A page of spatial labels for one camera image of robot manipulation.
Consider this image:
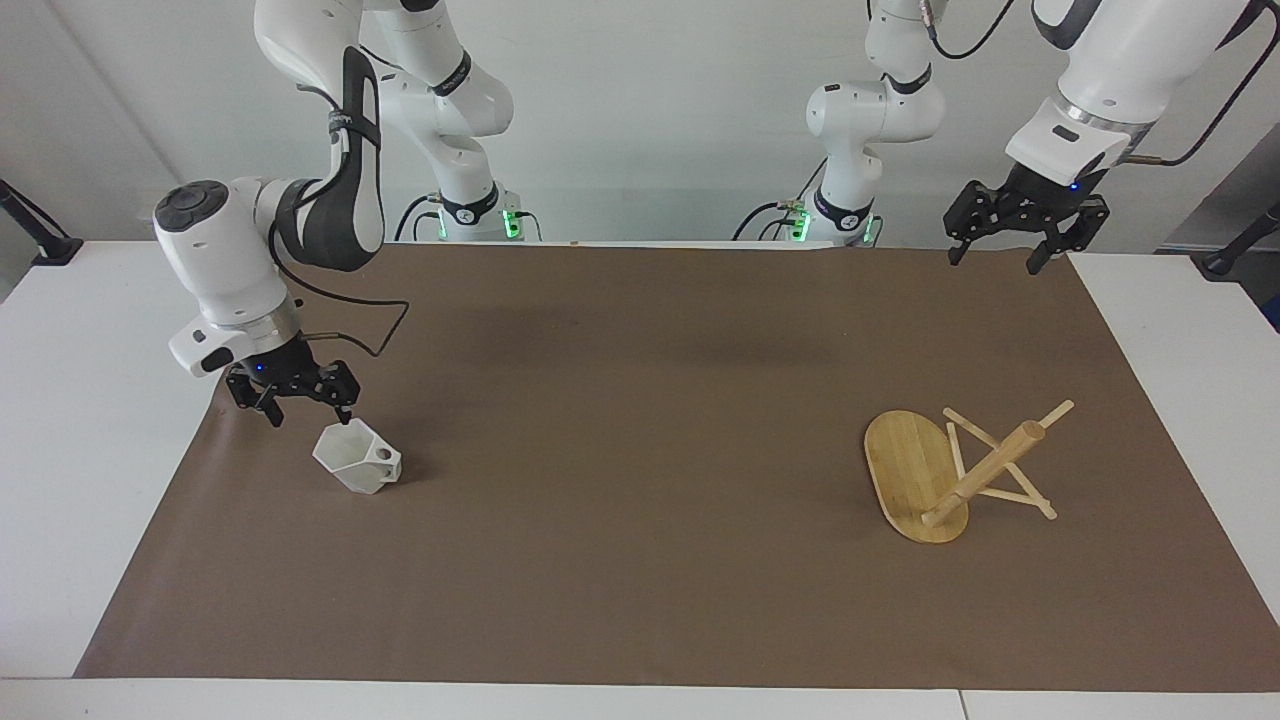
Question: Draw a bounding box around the wooden cup rack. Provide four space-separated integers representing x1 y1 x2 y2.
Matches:
863 399 1077 545

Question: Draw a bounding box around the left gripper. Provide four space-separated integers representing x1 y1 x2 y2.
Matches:
943 162 1111 277

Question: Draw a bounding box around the black cable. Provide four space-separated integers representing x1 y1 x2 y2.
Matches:
393 192 444 243
1120 18 1280 169
922 0 1018 61
268 222 412 359
731 157 831 243

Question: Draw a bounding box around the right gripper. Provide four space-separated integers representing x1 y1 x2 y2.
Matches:
225 336 363 429

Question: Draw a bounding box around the white faceted cup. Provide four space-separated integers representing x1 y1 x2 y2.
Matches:
312 419 404 496

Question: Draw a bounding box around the black stand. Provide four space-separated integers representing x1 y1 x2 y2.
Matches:
1199 201 1280 278
0 179 85 267

